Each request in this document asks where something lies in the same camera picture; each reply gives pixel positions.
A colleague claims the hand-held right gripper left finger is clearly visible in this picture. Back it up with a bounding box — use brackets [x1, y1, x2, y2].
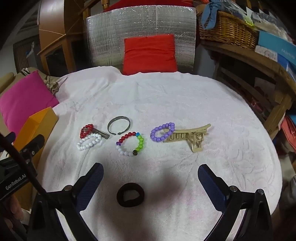
[27, 163, 104, 241]

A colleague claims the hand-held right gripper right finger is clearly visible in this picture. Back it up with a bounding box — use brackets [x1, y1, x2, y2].
[198, 164, 275, 241]

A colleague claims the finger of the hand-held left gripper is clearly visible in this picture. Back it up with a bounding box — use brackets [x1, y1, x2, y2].
[14, 134, 45, 163]

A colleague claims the orange cardboard box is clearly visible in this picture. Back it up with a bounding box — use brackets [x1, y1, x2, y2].
[14, 107, 59, 210]

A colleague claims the black hair tie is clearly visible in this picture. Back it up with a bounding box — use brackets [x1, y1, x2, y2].
[116, 183, 146, 207]

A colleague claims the white bead bracelet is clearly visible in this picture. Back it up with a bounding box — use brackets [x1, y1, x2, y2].
[77, 133, 102, 151]

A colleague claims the red bead bracelet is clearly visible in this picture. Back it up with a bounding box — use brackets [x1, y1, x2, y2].
[80, 124, 95, 139]

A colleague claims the silver wristwatch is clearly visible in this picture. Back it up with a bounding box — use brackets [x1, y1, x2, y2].
[92, 130, 110, 140]

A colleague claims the gold hair claw clip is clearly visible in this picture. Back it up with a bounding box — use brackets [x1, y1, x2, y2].
[162, 123, 211, 153]

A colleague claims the silver metal bangle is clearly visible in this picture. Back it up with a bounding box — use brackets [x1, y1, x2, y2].
[107, 116, 130, 136]

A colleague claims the multicolour bead bracelet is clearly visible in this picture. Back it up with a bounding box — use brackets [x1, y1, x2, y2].
[116, 132, 145, 157]

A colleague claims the purple bead bracelet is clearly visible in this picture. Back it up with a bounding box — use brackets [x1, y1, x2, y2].
[150, 122, 175, 142]

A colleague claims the person's left hand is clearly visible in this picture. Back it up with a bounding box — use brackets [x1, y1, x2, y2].
[0, 196, 25, 219]

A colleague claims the pink cushion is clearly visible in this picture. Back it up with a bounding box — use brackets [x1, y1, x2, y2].
[0, 70, 60, 130]

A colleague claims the beige patterned cloth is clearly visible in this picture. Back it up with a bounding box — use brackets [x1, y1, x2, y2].
[20, 68, 61, 95]

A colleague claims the beige cushion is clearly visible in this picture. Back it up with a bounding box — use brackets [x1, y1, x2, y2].
[0, 72, 15, 95]

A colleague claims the dark wicker chest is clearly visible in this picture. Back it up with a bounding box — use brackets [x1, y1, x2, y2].
[13, 38, 41, 75]

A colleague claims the wooden cabinet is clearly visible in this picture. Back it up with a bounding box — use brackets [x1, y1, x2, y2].
[37, 0, 104, 78]

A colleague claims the wooden shelf unit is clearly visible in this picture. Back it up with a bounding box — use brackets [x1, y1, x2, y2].
[200, 39, 296, 139]

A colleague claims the blue cardboard box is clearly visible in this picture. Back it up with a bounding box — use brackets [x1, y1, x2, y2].
[257, 30, 296, 70]

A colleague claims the wicker basket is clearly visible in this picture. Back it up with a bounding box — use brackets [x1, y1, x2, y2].
[198, 10, 259, 51]

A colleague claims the silver insulation sheet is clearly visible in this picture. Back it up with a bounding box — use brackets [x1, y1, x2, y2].
[84, 5, 197, 75]

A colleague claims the blue cloth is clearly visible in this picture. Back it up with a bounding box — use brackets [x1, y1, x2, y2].
[200, 0, 228, 30]

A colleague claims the large red cushion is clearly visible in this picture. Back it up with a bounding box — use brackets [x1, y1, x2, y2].
[103, 0, 197, 12]

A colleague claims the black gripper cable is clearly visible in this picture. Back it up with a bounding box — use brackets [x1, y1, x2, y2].
[0, 133, 49, 197]

